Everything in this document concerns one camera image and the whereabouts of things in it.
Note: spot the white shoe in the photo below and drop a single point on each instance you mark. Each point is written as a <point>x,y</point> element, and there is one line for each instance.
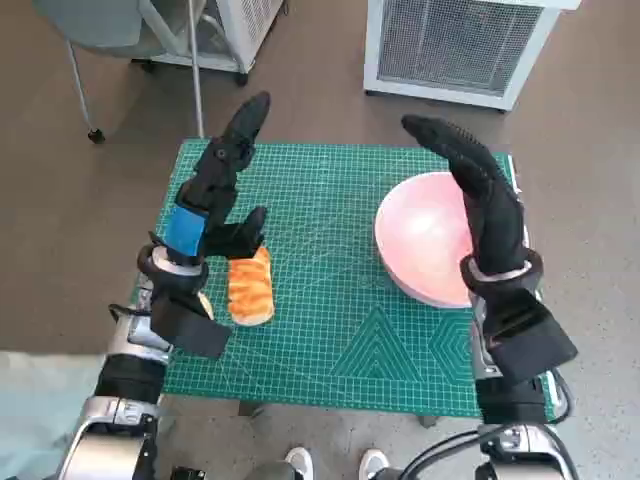
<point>300,462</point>
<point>374,462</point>

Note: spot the black box device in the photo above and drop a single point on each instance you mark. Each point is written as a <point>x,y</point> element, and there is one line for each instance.
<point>189,473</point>

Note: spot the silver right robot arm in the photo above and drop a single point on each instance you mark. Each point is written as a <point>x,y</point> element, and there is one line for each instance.
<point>510,400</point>

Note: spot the person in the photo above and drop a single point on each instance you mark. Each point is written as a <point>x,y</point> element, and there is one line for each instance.
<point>30,400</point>

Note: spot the black left hand blue tape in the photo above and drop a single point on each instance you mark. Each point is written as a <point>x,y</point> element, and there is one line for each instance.
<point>185,230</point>

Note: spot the metal pole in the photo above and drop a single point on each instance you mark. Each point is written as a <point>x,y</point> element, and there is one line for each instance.
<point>196,75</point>

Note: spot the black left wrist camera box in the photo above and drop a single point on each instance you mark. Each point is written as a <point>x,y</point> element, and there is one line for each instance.
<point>192,335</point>

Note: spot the white cabinet with mesh panel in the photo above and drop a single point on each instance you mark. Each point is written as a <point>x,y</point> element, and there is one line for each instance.
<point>450,45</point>

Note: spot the long orange toy bread loaf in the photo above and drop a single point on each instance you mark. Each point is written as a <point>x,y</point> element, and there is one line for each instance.
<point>250,290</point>

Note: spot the grey chair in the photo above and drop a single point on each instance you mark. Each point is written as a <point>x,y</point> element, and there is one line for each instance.
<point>100,25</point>

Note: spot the dark grey rounded object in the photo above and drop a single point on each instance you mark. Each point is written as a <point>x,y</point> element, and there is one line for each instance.
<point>272,472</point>

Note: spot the green cutting mat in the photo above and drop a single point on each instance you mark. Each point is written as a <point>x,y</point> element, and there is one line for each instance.
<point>320,260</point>

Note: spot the white cabinet on casters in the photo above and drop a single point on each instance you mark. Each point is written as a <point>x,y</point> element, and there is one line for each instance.
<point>250,30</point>

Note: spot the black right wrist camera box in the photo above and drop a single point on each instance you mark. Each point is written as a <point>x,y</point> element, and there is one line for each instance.
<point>535,345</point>

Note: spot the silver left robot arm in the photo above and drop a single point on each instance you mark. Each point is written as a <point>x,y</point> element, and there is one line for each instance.
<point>130,370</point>

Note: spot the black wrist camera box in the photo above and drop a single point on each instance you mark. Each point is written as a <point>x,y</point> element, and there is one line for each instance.
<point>535,345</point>
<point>192,335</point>

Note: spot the pink bowl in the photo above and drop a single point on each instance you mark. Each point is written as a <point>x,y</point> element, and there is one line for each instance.
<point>425,240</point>

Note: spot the black gloved right hand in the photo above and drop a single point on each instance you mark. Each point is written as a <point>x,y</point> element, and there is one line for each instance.
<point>492,210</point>

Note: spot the round toy bread bun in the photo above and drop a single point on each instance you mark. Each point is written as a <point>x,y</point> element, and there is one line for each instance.
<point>207,306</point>

